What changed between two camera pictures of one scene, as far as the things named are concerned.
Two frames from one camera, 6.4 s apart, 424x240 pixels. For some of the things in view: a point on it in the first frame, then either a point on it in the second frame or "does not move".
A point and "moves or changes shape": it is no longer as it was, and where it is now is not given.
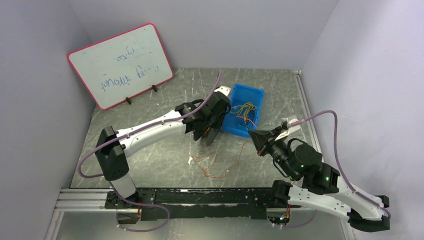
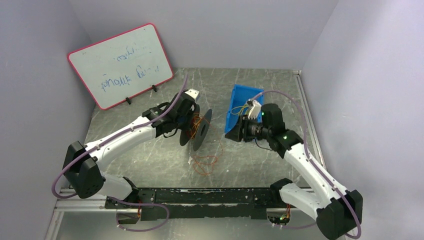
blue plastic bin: [246, 103] does not move
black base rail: [175, 204] does not move
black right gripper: [265, 144] -> [244, 126]
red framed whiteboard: [123, 66] does not move
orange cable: [206, 160] moves or changes shape
